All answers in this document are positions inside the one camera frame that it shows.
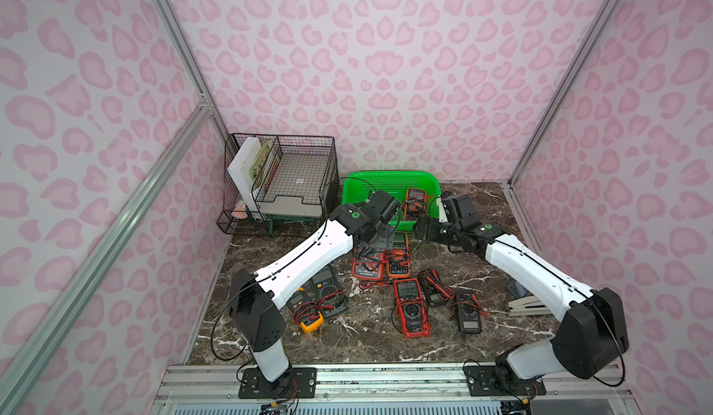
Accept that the orange multimeter with leads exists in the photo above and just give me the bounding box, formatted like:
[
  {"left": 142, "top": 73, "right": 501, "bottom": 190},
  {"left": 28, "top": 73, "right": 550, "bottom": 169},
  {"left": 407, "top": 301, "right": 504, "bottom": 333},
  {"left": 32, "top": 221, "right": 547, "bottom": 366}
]
[{"left": 384, "top": 232, "right": 411, "bottom": 279}]

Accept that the red multimeter small screen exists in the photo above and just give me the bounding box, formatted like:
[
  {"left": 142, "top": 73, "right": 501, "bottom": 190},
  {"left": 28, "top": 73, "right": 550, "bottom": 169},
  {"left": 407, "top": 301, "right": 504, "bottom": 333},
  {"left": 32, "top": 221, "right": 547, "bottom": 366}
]
[{"left": 394, "top": 278, "right": 431, "bottom": 339}]

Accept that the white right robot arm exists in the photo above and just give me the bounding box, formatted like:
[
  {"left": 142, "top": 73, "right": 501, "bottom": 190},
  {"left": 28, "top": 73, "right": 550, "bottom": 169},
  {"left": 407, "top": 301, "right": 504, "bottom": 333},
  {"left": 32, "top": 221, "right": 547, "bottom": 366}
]
[{"left": 413, "top": 193, "right": 629, "bottom": 382}]

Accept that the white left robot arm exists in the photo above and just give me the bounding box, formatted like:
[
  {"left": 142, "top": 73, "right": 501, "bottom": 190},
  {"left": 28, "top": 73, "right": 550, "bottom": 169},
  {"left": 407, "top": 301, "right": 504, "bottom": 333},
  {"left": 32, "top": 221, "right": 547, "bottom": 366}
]
[{"left": 227, "top": 190, "right": 400, "bottom": 383}]

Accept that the green plastic basket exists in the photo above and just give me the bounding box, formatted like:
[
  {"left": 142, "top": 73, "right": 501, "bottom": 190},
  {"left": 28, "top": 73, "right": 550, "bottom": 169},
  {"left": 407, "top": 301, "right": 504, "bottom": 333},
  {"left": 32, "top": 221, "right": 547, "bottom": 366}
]
[{"left": 342, "top": 170, "right": 442, "bottom": 218}]

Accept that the black clamp multimeter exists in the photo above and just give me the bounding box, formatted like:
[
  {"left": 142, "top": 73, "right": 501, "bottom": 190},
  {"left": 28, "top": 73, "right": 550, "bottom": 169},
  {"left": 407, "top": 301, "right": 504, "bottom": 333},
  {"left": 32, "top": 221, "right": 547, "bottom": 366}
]
[{"left": 452, "top": 292, "right": 489, "bottom": 335}]

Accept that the dark green multimeter lower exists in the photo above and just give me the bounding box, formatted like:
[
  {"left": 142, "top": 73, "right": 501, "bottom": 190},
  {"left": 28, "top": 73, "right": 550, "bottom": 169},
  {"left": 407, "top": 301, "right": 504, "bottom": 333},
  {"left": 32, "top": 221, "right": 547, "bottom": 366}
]
[{"left": 309, "top": 265, "right": 348, "bottom": 320}]

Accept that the yellow multimeter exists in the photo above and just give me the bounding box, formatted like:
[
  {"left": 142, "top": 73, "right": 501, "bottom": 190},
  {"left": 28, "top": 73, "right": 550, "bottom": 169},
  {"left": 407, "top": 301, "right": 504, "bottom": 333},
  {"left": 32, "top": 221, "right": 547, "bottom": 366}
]
[{"left": 286, "top": 288, "right": 324, "bottom": 334}]

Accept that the grey blue hole punch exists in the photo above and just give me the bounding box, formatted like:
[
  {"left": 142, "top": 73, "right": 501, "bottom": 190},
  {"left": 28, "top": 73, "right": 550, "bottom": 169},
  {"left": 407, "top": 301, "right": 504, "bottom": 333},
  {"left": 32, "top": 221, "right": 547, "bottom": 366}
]
[{"left": 506, "top": 279, "right": 530, "bottom": 299}]

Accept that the white stapler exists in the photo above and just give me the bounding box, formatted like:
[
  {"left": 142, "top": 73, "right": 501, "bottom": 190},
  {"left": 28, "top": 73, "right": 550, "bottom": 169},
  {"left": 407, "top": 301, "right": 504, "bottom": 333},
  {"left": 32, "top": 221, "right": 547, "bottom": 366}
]
[{"left": 507, "top": 295, "right": 551, "bottom": 317}]

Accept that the white board in rack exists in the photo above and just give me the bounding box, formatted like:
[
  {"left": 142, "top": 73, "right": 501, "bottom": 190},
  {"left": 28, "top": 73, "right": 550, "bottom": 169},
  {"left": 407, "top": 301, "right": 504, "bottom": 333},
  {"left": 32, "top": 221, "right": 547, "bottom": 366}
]
[{"left": 228, "top": 136, "right": 262, "bottom": 213}]

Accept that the black wire mesh rack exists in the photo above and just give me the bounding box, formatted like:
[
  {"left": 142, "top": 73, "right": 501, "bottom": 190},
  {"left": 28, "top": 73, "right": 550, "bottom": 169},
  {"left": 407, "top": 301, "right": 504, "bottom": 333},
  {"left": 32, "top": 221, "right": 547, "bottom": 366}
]
[{"left": 217, "top": 133, "right": 339, "bottom": 235}]

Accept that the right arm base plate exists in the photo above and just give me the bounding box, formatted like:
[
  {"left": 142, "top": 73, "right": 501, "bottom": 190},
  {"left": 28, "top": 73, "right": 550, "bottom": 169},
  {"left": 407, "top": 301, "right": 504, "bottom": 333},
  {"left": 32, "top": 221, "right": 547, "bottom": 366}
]
[{"left": 462, "top": 364, "right": 547, "bottom": 399}]

